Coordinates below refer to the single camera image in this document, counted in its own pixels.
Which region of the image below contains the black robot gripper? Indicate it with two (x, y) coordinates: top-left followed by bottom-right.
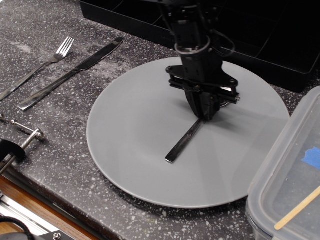
(166, 44), (240, 121)

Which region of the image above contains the silver metal spoon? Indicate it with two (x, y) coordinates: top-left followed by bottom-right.
(164, 86), (235, 164)

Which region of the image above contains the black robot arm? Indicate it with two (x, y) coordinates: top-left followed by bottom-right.
(156, 0), (239, 121)

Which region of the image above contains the round grey plate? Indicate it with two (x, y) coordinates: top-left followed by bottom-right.
(87, 57), (290, 209)

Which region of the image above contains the black compartment tray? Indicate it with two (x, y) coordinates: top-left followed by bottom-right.
(80, 0), (320, 93)

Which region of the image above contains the silver metal table knife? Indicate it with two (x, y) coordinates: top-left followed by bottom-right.
(18, 37), (124, 111)

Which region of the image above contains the blue tape piece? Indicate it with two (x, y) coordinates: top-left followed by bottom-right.
(302, 147), (320, 170)

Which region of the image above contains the clear plastic container with lid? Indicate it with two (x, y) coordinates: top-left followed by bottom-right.
(246, 87), (320, 240)

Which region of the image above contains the wooden stir stick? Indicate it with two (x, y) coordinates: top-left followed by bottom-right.
(274, 186), (320, 231)

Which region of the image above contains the silver metal fork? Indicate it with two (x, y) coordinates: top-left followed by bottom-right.
(0, 36), (75, 101)

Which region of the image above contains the metal screw clamp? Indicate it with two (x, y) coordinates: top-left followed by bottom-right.
(0, 112), (45, 176)

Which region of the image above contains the aluminium rail with bracket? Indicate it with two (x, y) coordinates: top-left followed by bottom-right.
(0, 193), (72, 240)

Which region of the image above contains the black cable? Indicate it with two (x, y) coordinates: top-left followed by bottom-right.
(0, 216), (33, 240)

